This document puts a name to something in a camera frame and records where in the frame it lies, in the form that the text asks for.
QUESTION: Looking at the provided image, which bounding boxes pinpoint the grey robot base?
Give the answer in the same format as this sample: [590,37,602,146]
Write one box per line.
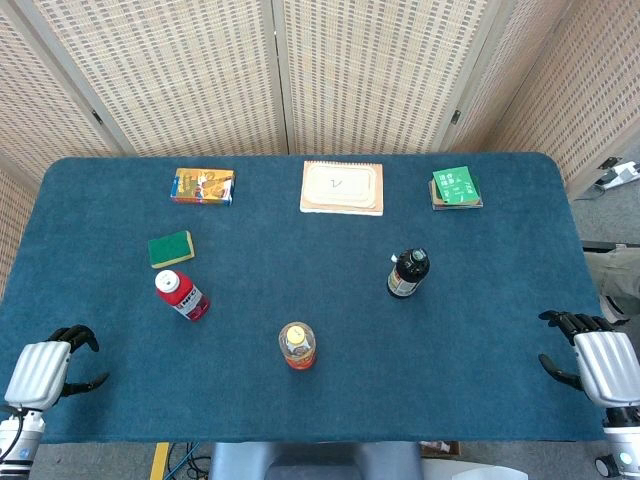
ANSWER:
[207,440,424,480]

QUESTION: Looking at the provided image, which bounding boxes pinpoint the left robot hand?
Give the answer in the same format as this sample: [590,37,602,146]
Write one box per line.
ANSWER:
[3,324,110,412]

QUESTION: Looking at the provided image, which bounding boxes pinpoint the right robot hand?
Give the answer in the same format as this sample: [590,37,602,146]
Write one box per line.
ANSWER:
[537,309,640,409]

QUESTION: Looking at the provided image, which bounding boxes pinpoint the beige spiral notebook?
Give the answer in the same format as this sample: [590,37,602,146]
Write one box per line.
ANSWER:
[299,160,385,217]

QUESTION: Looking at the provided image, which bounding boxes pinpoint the red NFC juice bottle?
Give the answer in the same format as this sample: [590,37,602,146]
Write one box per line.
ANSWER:
[154,269,211,324]

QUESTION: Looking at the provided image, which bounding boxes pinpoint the beige paper tray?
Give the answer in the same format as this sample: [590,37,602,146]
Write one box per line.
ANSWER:
[304,164,377,209]

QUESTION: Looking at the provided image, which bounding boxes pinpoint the green and yellow sponge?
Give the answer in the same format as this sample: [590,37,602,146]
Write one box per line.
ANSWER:
[147,229,196,270]

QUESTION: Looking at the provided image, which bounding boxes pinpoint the person's shoe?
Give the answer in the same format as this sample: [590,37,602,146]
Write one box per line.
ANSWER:
[599,294,632,324]

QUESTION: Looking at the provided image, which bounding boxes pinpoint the white plastic cover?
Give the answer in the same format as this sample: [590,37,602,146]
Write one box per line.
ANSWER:
[423,458,527,480]

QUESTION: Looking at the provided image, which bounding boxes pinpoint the person's khaki trouser leg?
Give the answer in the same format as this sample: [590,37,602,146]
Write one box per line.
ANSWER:
[584,247,640,302]

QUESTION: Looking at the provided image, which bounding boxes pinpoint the blue cable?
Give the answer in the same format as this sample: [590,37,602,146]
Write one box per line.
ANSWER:
[167,441,202,480]

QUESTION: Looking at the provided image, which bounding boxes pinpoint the black metal bar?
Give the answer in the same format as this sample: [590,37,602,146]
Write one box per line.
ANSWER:
[582,240,640,253]

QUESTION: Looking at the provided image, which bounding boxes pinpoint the woven folding screen panel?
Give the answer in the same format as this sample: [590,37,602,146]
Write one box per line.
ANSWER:
[0,0,126,174]
[492,0,640,199]
[272,0,516,155]
[9,0,291,157]
[0,152,51,301]
[439,0,576,154]

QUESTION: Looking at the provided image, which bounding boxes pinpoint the thick book yellow pages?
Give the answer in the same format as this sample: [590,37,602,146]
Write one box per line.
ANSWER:
[428,174,485,209]

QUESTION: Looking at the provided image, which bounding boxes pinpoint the blue tablecloth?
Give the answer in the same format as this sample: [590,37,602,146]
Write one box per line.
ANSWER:
[0,152,621,445]

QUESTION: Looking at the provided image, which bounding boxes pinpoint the dark tea bottle black cap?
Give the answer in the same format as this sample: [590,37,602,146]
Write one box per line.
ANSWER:
[385,247,432,300]

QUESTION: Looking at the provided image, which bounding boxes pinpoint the green booklet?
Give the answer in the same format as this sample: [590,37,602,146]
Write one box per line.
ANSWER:
[431,165,481,205]

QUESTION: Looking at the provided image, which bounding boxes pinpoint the white power strip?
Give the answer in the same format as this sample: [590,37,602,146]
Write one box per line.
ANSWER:
[594,160,640,190]

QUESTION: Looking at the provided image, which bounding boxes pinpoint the cardboard box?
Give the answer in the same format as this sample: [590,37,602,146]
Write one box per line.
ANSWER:
[419,439,460,459]

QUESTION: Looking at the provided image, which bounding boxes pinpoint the yellow floor tape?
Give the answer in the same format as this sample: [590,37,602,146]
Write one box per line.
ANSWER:
[149,441,171,480]

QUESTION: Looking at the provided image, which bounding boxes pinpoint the orange snack box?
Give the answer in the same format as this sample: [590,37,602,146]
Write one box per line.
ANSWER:
[169,167,236,207]

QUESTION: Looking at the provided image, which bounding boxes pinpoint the orange tea bottle yellow cap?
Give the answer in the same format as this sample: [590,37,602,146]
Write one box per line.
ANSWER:
[277,321,318,372]

